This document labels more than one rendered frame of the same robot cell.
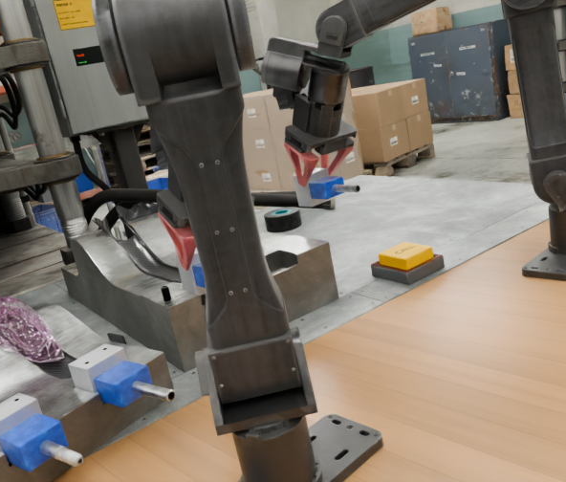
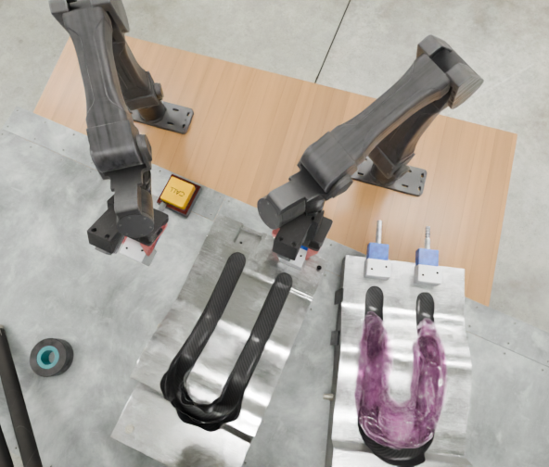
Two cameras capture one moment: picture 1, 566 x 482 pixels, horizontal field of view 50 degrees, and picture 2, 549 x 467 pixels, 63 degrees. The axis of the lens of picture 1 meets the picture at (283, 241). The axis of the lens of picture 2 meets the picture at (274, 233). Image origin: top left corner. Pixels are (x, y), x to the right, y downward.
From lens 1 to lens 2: 1.15 m
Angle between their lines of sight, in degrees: 82
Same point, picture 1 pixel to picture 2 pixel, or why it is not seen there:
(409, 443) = not seen: hidden behind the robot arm
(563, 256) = (167, 114)
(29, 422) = (425, 262)
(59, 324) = (352, 333)
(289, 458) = not seen: hidden behind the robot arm
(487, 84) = not seen: outside the picture
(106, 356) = (377, 260)
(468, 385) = (302, 133)
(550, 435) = (327, 104)
